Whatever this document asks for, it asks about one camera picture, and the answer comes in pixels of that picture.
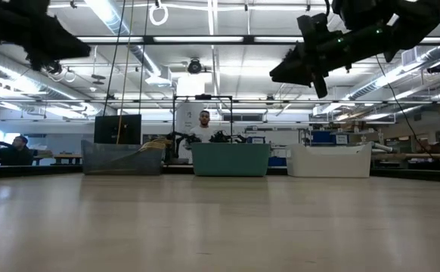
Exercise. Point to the silver ventilation duct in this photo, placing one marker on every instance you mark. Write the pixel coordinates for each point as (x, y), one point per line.
(0, 81)

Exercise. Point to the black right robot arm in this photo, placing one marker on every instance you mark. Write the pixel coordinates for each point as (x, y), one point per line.
(413, 19)

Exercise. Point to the grey plastic bin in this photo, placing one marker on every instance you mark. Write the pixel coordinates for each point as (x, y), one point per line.
(118, 162)

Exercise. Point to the person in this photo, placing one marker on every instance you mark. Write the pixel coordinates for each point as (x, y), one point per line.
(16, 153)
(203, 132)

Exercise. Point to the blue storage bins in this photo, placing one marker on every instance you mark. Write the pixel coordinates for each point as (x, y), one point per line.
(322, 138)

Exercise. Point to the black monitor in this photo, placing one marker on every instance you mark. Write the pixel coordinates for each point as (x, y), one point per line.
(106, 130)

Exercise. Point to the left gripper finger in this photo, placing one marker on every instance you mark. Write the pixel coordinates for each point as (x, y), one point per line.
(74, 44)
(70, 54)

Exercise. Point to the teal plastic bin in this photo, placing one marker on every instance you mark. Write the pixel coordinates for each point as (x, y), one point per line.
(229, 158)

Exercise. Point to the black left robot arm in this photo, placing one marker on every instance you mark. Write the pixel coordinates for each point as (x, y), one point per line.
(4, 15)

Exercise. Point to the black metal frame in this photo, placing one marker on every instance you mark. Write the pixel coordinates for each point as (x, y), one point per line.
(203, 97)

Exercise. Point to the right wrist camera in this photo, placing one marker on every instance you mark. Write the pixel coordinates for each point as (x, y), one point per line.
(312, 27)

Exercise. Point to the black ceiling camera cluster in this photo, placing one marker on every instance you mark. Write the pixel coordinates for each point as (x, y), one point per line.
(56, 68)

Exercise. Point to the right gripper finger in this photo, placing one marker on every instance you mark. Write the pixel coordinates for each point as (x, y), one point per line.
(320, 85)
(290, 72)

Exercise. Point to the white air vent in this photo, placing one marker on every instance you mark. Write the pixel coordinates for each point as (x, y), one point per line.
(409, 56)

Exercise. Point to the white panel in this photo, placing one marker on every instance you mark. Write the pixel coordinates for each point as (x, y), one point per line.
(184, 117)

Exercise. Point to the background black robot arm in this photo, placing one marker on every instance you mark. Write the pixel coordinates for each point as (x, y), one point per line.
(224, 136)
(182, 138)

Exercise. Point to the white plastic bin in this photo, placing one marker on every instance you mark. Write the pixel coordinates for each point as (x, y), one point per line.
(329, 160)

